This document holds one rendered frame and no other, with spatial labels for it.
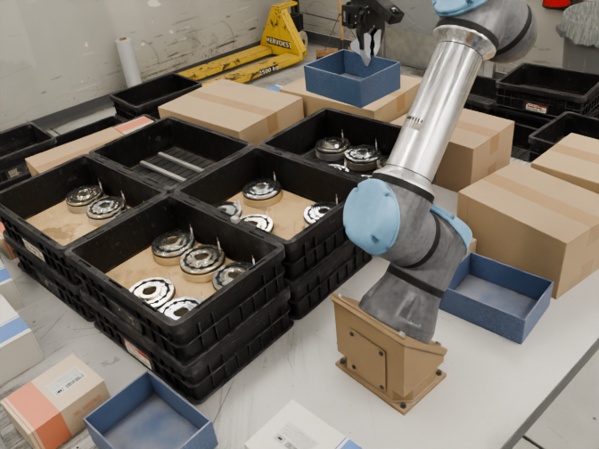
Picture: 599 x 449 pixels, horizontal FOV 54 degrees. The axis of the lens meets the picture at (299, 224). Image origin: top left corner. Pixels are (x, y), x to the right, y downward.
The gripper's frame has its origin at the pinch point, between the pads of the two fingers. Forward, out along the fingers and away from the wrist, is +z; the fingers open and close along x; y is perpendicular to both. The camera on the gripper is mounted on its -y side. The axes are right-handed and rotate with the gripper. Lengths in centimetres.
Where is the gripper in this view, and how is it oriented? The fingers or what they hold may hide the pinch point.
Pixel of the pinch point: (370, 61)
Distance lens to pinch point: 160.4
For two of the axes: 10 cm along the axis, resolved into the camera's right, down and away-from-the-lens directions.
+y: -6.5, -3.7, 6.6
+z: 0.4, 8.5, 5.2
